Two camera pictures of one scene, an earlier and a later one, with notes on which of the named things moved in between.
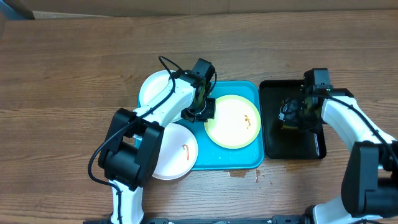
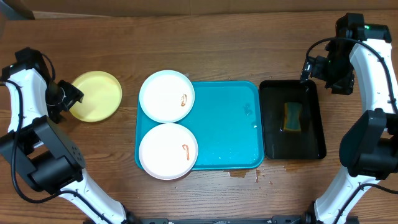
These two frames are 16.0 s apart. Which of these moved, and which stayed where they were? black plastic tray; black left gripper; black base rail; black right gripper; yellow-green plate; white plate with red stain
Moved: yellow-green plate; black left gripper; black right gripper
Stayed: black plastic tray; white plate with red stain; black base rail
